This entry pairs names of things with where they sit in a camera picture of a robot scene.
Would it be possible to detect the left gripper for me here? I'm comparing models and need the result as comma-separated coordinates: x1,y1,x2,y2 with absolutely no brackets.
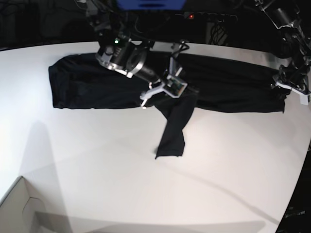
271,64,311,97

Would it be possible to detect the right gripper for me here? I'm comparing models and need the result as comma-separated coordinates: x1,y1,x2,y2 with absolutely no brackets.
135,40,190,109

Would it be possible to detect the dark navy t-shirt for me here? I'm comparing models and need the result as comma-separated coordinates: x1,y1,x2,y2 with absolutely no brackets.
48,52,290,157

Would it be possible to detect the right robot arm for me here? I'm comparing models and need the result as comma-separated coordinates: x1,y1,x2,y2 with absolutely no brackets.
83,0,189,107

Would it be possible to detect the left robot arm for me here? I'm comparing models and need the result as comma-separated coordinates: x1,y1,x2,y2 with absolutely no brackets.
255,0,311,98

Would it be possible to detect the black power strip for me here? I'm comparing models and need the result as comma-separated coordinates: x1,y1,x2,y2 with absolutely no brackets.
175,12,238,22

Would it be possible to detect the blue plastic bin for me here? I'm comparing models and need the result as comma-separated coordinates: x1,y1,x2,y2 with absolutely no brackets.
117,0,186,10

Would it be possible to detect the white cardboard box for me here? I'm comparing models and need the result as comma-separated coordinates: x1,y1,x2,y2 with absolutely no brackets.
0,176,46,233

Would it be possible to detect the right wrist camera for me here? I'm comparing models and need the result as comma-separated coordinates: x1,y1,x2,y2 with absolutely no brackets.
163,75,188,99

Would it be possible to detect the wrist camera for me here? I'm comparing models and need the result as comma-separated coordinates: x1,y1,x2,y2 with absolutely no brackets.
163,75,188,99
299,94,311,106

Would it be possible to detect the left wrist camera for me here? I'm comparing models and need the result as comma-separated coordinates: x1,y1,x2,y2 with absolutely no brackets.
299,94,311,106

